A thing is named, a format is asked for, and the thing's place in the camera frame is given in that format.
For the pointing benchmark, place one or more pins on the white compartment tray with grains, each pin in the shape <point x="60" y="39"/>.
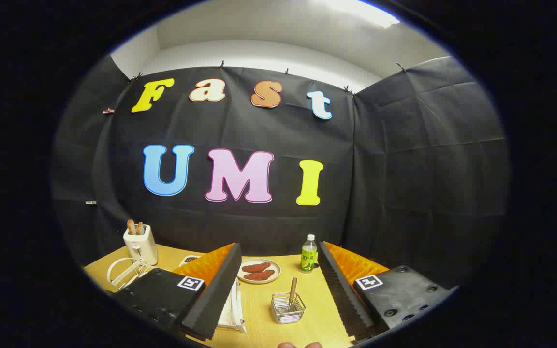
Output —
<point x="190" y="259"/>

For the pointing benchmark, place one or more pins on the cream oval dish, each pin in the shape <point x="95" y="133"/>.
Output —
<point x="272" y="268"/>

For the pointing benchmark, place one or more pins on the cream toaster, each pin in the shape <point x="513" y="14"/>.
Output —
<point x="143" y="246"/>

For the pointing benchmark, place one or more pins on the black backdrop cloth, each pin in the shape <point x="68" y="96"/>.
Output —
<point x="240" y="130"/>

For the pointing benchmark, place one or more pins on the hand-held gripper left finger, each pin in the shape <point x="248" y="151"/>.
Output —
<point x="215" y="295"/>

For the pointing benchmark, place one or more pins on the white dish rack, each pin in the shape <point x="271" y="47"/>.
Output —
<point x="230" y="311"/>

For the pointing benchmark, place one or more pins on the green label drink bottle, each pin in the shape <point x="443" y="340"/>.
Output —
<point x="309" y="258"/>

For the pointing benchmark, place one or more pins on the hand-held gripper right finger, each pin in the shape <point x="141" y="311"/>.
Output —
<point x="344" y="295"/>

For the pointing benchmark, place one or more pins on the red-brown sausage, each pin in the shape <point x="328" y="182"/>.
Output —
<point x="256" y="267"/>
<point x="259" y="275"/>

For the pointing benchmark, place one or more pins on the toast slice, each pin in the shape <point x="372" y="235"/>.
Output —
<point x="131" y="227"/>
<point x="140" y="228"/>

